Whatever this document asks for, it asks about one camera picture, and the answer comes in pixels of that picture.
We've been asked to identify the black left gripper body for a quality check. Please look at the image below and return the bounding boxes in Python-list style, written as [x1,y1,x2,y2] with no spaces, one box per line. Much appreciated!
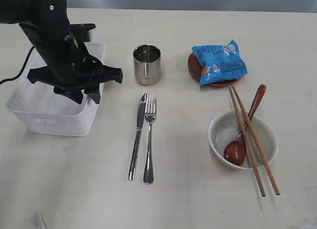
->
[27,63,123,91]

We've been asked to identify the round brown wooden plate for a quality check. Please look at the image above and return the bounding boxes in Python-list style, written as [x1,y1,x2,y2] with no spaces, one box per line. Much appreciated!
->
[187,52,240,88]

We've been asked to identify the brown wooden spoon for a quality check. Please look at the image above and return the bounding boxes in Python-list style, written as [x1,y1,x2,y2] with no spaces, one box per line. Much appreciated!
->
[223,84,266,166]

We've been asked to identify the silver metal fork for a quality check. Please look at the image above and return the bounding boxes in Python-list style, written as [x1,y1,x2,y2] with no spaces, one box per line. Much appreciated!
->
[143,94,157,184]

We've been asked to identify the white ceramic bowl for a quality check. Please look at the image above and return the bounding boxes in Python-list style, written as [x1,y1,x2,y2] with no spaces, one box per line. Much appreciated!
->
[208,111,278,171]

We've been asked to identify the blue snack packet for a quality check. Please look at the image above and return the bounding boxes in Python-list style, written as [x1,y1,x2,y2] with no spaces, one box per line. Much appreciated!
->
[192,40,248,86]

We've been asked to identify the shiny steel cup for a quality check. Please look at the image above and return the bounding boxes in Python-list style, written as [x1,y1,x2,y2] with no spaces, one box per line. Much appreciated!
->
[133,44,161,85]

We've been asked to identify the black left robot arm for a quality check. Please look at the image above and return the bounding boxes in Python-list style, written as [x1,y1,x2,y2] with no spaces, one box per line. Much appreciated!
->
[0,0,123,104]

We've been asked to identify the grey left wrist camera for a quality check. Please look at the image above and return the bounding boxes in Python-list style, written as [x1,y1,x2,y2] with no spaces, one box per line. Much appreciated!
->
[70,23,96,43]

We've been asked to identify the brown wooden chopstick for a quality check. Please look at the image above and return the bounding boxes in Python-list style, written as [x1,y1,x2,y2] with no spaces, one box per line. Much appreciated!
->
[229,86,266,197]
[233,86,281,195]

